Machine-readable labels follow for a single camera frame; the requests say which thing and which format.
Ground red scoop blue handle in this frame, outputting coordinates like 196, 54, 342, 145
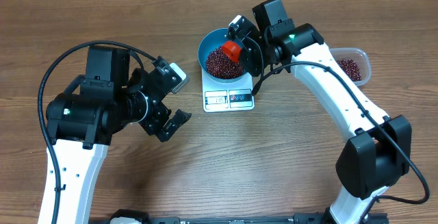
221, 40, 242, 63

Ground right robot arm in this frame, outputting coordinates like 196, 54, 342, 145
227, 21, 412, 223

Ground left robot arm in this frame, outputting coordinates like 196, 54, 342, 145
38, 63, 191, 223

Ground red beans in bowl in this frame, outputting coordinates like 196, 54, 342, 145
205, 48, 244, 79

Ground blue metal bowl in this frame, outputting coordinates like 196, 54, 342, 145
198, 28, 247, 83

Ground white digital kitchen scale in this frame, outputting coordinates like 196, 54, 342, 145
202, 71, 255, 113

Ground red beans pile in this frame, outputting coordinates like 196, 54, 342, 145
337, 58, 362, 82

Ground clear plastic container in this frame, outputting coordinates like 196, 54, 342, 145
330, 47, 372, 86

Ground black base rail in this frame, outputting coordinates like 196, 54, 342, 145
88, 208, 389, 224

